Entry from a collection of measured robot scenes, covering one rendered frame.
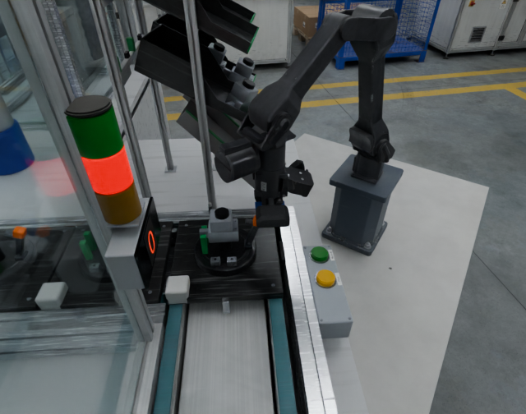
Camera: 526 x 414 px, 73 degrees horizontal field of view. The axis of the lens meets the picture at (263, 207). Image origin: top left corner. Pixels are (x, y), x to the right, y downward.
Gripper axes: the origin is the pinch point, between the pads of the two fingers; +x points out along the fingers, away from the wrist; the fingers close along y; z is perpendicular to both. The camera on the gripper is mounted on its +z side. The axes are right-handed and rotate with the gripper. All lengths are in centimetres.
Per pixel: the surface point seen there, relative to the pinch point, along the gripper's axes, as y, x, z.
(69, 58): 85, -6, -68
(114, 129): -19.8, -30.1, -19.2
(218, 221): -2.1, 0.2, -10.6
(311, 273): -6.6, 12.6, 9.1
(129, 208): -20.9, -19.6, -19.8
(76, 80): 85, 2, -68
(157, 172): 51, 23, -35
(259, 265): -4.6, 11.7, -2.4
